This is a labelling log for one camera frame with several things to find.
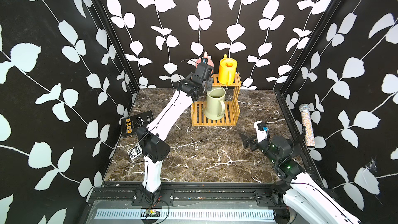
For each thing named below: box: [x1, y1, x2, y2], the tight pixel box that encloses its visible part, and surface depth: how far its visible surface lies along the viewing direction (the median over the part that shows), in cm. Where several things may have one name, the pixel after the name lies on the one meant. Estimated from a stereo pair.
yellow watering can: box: [218, 53, 238, 86], surface depth 81 cm
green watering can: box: [204, 86, 226, 121], surface depth 91 cm
